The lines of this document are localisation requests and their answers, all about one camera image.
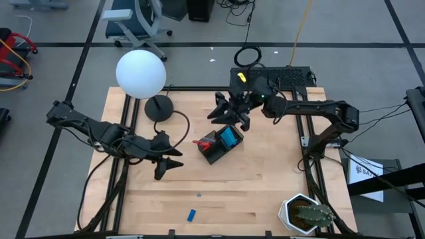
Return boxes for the grey desk foot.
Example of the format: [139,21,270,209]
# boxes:
[9,0,69,11]

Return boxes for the yellow cable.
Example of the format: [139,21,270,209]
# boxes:
[289,0,313,66]
[0,39,33,92]

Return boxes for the white paper sign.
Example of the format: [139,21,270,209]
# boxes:
[347,153,384,203]

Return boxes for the green cactus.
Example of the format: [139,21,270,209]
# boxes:
[294,203,337,228]

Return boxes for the grey blue office chair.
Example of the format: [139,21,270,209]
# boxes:
[101,0,173,62]

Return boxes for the white plant pot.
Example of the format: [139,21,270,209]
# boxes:
[278,193,333,236]

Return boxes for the black metal stand beam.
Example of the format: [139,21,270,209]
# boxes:
[347,162,425,200]

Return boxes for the blue sticky note pad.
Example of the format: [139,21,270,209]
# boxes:
[219,127,239,149]

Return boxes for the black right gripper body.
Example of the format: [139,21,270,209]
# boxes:
[228,78,276,114]

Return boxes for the black box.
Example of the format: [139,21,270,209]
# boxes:
[186,0,216,23]

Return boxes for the black power cables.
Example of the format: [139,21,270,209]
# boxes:
[338,102,412,157]

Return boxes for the white globe lamp black base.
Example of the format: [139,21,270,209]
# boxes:
[115,49,175,123]

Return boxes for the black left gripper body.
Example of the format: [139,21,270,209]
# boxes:
[124,131,173,163]

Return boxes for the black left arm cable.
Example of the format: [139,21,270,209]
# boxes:
[153,110,191,157]

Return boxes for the black side table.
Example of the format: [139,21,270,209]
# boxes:
[340,158,416,215]

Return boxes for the coiled black cable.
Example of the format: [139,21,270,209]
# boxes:
[217,0,262,68]

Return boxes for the black mesh desk organizer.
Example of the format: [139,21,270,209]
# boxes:
[196,124,245,165]

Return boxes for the red black cart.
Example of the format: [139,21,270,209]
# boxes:
[0,28,39,90]

